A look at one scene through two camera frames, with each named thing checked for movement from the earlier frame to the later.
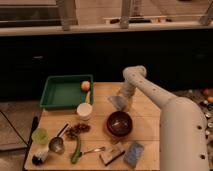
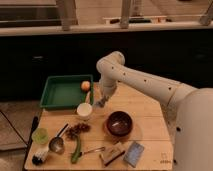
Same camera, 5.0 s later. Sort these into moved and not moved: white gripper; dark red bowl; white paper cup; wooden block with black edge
Moved: white gripper
Not moved: wooden block with black edge; white paper cup; dark red bowl
